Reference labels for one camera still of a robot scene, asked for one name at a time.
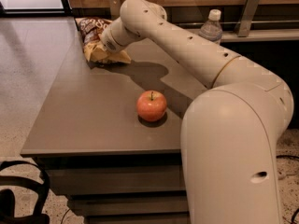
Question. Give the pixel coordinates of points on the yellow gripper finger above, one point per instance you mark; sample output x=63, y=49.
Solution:
x=98, y=54

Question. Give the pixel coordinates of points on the brown chip bag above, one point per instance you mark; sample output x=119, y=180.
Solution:
x=91, y=29

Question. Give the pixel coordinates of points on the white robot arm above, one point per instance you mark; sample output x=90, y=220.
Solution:
x=229, y=133

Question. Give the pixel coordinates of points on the red apple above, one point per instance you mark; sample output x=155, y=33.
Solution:
x=151, y=106

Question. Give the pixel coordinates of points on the grey drawer cabinet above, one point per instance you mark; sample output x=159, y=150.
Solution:
x=112, y=166

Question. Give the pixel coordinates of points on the clear plastic water bottle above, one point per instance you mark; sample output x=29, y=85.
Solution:
x=211, y=29

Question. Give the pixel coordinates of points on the left metal bracket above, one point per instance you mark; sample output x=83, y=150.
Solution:
x=114, y=7

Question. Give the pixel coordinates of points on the metal bracket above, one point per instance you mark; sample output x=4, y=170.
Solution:
x=248, y=13
x=114, y=7

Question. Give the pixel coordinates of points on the metal rail shelf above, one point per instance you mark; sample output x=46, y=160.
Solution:
x=257, y=31

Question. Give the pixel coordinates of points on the right metal bracket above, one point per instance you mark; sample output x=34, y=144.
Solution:
x=248, y=13

